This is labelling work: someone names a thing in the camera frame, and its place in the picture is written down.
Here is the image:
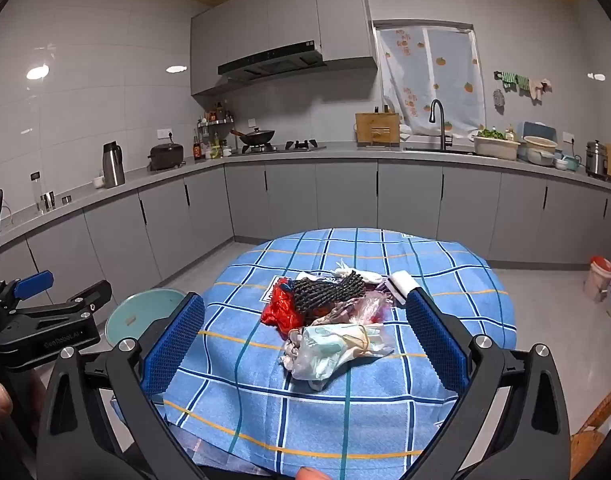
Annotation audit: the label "white curtain with orange print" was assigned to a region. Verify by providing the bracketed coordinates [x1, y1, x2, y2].
[374, 22, 487, 136]

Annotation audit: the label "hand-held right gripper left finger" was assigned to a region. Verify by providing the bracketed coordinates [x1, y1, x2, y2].
[36, 292, 206, 480]

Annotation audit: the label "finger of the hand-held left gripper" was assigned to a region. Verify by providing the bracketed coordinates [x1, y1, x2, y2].
[0, 270, 54, 311]
[8, 280, 114, 333]

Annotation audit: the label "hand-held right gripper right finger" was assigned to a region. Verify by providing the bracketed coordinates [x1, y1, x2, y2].
[404, 287, 571, 480]

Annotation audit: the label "stainless steel pot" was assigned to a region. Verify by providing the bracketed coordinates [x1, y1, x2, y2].
[585, 140, 609, 178]

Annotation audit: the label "gas stove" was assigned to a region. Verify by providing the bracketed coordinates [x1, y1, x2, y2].
[240, 140, 319, 154]

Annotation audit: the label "teal round basin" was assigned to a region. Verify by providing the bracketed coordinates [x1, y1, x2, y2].
[104, 287, 186, 348]

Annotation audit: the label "black wok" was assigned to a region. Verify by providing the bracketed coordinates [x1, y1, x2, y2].
[230, 127, 276, 147]

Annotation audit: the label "black kitchen faucet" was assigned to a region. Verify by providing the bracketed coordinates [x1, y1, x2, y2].
[429, 99, 452, 152]

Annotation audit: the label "clear pinkish plastic bag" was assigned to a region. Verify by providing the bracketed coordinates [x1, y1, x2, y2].
[330, 292, 393, 331]

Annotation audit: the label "wooden knife block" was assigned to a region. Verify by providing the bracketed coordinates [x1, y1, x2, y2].
[355, 112, 401, 148]

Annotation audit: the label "white bucket with red lid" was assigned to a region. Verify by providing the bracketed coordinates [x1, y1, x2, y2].
[584, 256, 611, 302]

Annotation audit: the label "black cooking pot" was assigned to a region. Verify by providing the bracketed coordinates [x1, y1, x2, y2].
[148, 142, 185, 171]

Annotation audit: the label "light blue board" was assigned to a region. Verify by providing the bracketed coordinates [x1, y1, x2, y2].
[523, 121, 556, 148]

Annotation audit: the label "white hanging cloth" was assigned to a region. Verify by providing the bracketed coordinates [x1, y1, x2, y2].
[529, 77, 553, 103]

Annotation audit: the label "blue plaid tablecloth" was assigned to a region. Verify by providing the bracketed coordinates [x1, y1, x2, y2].
[113, 227, 519, 476]

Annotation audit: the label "white plastic bag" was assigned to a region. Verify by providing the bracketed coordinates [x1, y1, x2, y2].
[278, 322, 393, 393]

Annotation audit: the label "metal spice rack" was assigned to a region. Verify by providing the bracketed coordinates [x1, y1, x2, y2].
[198, 102, 235, 126]

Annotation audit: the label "kitchen sink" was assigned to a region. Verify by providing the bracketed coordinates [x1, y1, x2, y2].
[403, 146, 476, 156]

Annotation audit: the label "stacked bowls basin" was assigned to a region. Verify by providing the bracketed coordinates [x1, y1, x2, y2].
[523, 136, 557, 166]

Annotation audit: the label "black mesh net bundle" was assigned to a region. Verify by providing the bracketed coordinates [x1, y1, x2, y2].
[290, 270, 366, 323]

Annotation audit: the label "black range hood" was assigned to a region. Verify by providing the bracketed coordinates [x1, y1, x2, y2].
[217, 40, 329, 83]

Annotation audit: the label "wooden chair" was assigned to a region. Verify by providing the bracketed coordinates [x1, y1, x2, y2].
[570, 385, 611, 480]

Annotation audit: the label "grey lower kitchen cabinets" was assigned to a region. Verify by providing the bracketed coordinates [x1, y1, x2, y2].
[0, 142, 611, 311]

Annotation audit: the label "steel thermos flask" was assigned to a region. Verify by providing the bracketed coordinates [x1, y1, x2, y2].
[102, 141, 126, 189]

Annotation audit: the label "red plastic bag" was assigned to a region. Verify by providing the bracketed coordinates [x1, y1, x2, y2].
[260, 277, 306, 333]

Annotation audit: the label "white basin with vegetables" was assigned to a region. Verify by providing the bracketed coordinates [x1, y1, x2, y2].
[473, 130, 521, 161]

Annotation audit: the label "green striped hanging cloth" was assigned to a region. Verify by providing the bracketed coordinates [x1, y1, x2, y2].
[500, 71, 531, 93]

